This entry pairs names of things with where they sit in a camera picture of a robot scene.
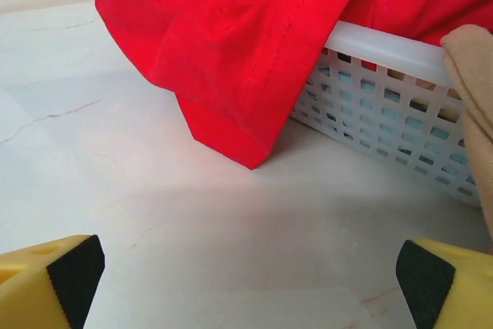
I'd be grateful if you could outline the white plastic lattice basket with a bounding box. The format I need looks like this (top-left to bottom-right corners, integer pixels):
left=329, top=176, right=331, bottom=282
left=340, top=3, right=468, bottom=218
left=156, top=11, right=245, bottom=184
left=289, top=20, right=482, bottom=209

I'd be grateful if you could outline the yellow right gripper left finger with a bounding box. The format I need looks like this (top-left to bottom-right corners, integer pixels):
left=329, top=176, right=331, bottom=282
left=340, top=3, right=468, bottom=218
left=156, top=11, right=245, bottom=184
left=0, top=233, right=106, bottom=329

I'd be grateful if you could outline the tan t-shirt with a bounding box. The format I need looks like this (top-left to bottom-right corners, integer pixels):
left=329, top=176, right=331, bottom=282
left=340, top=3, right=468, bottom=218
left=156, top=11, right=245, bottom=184
left=440, top=23, right=493, bottom=237

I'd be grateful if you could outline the red printed t-shirt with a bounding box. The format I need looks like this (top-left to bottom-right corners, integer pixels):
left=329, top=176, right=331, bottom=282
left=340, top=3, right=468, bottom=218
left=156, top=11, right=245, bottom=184
left=68, top=0, right=493, bottom=171

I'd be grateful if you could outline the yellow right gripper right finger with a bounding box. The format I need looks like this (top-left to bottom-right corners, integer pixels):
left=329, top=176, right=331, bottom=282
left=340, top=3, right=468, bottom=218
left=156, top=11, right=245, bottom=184
left=395, top=238, right=493, bottom=329

